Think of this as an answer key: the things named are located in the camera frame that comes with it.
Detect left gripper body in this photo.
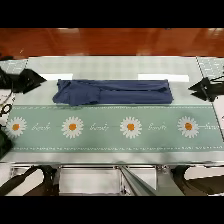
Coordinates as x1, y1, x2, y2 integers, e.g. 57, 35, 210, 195
13, 68, 37, 95

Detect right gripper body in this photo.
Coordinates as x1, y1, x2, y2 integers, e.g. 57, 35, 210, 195
204, 76, 224, 102

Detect blue T-shirt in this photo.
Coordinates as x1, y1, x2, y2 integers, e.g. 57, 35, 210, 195
51, 78, 175, 107

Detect black garment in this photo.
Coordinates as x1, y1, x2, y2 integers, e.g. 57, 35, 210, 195
0, 127, 15, 160

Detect silver frame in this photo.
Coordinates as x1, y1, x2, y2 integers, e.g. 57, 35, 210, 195
0, 161, 224, 197

